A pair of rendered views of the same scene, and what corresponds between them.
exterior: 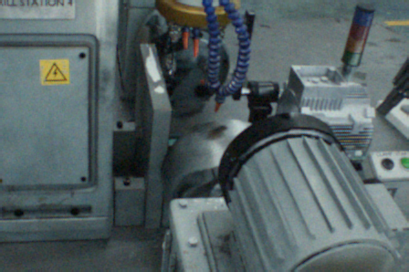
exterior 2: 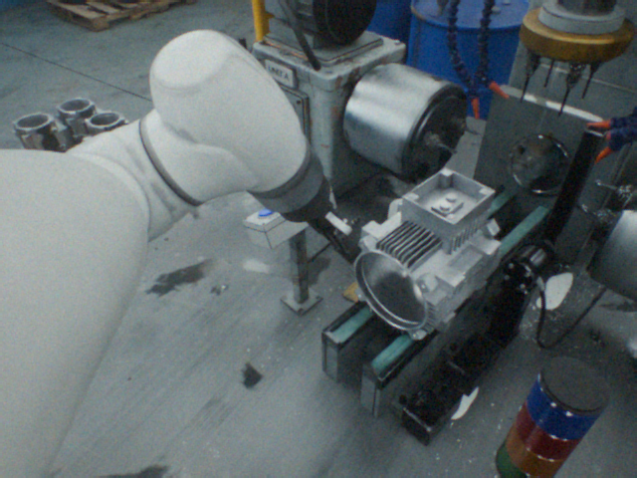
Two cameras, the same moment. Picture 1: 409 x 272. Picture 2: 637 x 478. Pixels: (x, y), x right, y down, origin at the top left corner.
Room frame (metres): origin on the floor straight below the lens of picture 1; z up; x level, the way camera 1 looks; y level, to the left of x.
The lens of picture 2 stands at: (1.66, -0.72, 1.62)
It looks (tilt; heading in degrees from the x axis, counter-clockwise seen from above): 42 degrees down; 151
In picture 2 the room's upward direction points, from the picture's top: straight up
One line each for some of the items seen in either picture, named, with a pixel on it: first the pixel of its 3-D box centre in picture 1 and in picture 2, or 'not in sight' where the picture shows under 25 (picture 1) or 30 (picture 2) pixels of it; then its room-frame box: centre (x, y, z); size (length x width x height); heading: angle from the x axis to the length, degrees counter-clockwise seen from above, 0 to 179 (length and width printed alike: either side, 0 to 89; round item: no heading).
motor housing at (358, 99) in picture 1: (322, 119); (424, 261); (1.21, -0.29, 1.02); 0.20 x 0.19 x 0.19; 106
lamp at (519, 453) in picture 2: (356, 42); (538, 441); (1.56, -0.41, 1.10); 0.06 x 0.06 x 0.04
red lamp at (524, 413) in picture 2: (360, 29); (550, 421); (1.56, -0.41, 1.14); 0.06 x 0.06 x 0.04
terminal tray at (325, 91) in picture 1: (317, 88); (445, 210); (1.20, -0.25, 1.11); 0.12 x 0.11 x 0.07; 106
